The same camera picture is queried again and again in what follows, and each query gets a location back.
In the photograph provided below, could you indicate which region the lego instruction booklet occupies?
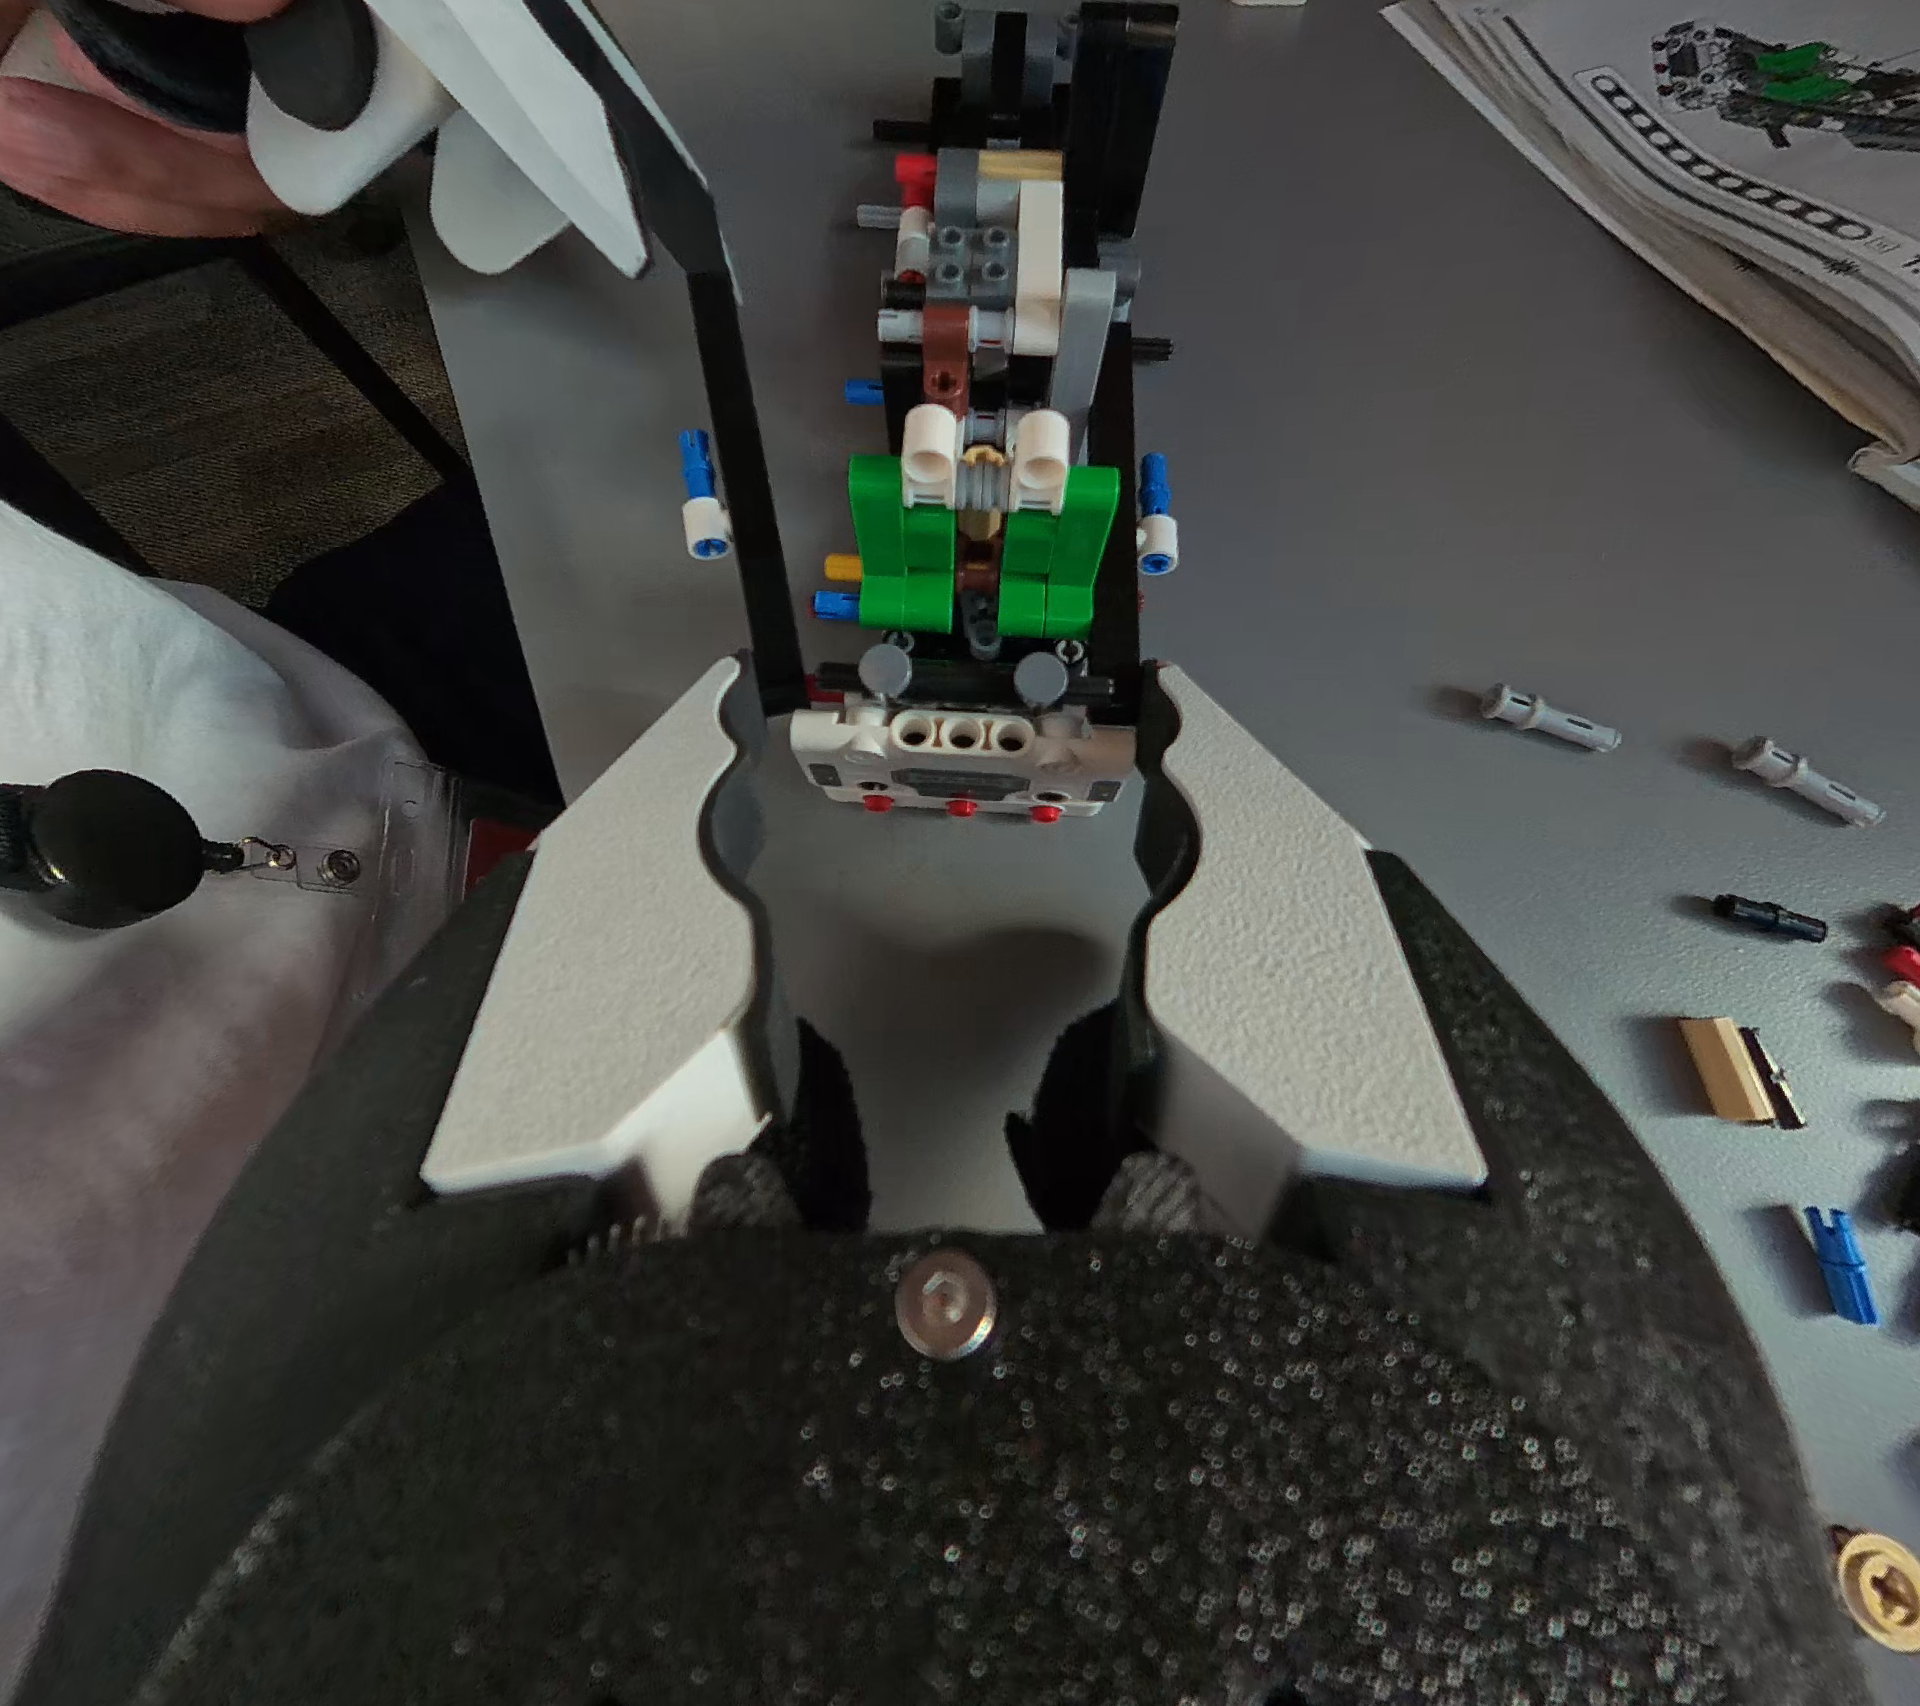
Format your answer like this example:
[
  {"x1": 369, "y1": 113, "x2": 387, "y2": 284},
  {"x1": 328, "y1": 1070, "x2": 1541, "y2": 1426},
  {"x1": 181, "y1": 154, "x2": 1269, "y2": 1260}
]
[{"x1": 1380, "y1": 0, "x2": 1920, "y2": 497}]

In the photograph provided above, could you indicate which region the black lanyard with badge reel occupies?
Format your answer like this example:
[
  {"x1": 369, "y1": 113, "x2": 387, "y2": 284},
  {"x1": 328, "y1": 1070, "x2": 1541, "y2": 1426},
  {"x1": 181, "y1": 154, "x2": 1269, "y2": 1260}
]
[{"x1": 0, "y1": 764, "x2": 367, "y2": 936}]

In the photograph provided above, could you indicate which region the black lego vehicle model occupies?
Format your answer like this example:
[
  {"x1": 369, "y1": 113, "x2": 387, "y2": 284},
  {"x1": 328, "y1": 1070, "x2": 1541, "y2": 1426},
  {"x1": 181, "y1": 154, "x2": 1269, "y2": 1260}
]
[{"x1": 667, "y1": 0, "x2": 1191, "y2": 834}]

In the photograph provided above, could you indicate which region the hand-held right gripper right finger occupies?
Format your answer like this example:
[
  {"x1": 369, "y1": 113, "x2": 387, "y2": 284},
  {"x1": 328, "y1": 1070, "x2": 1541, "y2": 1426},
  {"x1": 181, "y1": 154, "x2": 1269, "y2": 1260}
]
[{"x1": 1134, "y1": 660, "x2": 1495, "y2": 1241}]

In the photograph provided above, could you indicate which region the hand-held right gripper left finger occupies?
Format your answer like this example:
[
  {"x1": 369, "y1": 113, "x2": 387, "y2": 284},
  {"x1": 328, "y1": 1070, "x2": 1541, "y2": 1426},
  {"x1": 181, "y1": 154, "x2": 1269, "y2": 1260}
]
[{"x1": 420, "y1": 653, "x2": 786, "y2": 1237}]

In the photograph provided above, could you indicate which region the person's white shirt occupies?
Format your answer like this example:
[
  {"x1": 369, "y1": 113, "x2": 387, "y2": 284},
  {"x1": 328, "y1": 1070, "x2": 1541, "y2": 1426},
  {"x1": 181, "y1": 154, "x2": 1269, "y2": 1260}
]
[{"x1": 0, "y1": 502, "x2": 504, "y2": 1641}]

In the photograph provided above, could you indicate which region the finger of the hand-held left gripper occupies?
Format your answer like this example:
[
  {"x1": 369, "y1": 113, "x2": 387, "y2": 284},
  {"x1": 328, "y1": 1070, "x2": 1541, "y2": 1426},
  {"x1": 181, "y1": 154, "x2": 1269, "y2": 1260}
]
[
  {"x1": 293, "y1": 0, "x2": 659, "y2": 281},
  {"x1": 367, "y1": 0, "x2": 748, "y2": 306}
]

